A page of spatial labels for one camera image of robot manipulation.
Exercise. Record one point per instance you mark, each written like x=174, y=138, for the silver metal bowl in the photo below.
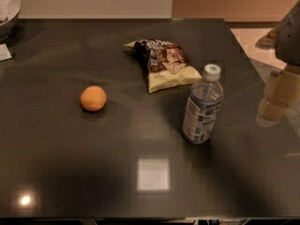
x=9, y=13

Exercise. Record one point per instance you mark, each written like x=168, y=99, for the white paper napkin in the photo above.
x=4, y=52

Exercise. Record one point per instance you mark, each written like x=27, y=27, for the brown and yellow chip bag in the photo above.
x=167, y=64

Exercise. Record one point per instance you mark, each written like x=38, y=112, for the clear blue-label plastic bottle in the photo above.
x=203, y=105

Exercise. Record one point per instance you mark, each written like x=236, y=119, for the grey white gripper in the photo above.
x=289, y=39

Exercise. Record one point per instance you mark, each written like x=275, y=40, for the orange round fruit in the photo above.
x=93, y=98

